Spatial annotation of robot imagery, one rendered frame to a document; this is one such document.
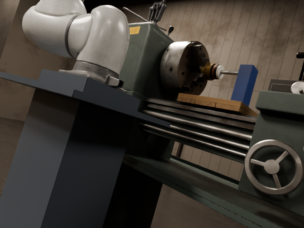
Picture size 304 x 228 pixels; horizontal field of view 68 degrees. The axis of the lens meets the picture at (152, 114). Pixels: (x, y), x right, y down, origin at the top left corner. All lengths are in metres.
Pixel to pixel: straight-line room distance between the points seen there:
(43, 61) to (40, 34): 4.89
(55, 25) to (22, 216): 0.60
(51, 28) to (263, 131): 0.77
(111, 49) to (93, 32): 0.08
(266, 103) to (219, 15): 3.30
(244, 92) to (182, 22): 3.25
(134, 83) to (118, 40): 0.43
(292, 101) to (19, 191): 0.85
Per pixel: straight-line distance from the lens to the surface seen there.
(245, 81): 1.10
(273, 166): 0.74
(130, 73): 1.23
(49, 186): 0.70
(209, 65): 1.22
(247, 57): 3.52
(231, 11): 3.95
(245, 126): 0.92
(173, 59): 1.20
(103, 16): 0.81
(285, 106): 0.75
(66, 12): 0.89
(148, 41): 1.24
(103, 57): 0.76
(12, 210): 0.86
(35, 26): 0.91
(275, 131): 0.79
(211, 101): 0.97
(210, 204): 0.80
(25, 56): 5.62
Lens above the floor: 0.72
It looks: 3 degrees up
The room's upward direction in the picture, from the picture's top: 16 degrees clockwise
